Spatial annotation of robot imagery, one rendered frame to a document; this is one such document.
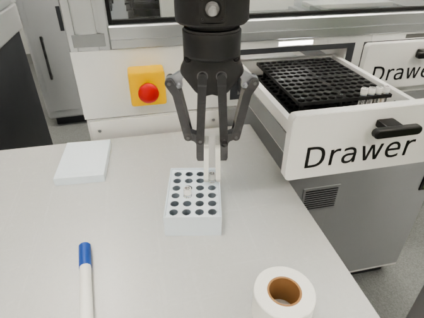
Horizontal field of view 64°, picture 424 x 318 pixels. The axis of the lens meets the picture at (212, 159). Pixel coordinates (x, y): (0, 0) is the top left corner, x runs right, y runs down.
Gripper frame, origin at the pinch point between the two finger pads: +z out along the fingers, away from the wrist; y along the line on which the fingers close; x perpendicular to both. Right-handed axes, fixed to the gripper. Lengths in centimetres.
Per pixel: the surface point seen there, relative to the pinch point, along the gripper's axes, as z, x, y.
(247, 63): -5.0, 32.1, 8.4
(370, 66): -4, 33, 37
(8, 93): 19, 74, -74
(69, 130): 84, 163, -97
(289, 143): -4.6, -3.1, 11.1
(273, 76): -6.2, 20.5, 12.5
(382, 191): 38, 38, 54
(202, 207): 4.3, -6.5, -1.4
